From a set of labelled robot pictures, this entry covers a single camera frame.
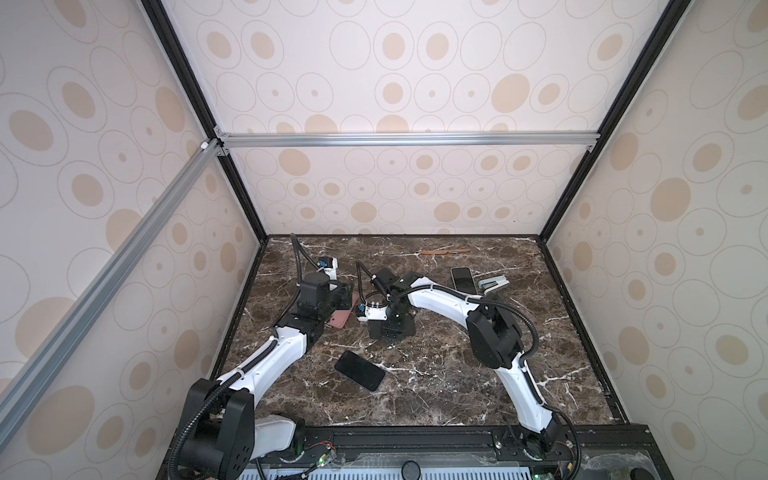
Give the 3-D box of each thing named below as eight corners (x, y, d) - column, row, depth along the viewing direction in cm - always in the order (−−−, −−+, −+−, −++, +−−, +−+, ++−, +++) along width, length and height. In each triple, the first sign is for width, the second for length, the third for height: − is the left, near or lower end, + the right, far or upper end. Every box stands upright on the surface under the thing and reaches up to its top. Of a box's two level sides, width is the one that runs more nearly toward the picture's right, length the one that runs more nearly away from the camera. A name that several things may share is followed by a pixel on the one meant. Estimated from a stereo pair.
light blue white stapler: (485, 294, 105) (487, 290, 103) (478, 285, 108) (480, 281, 105) (507, 285, 108) (510, 281, 105) (500, 277, 110) (502, 272, 108)
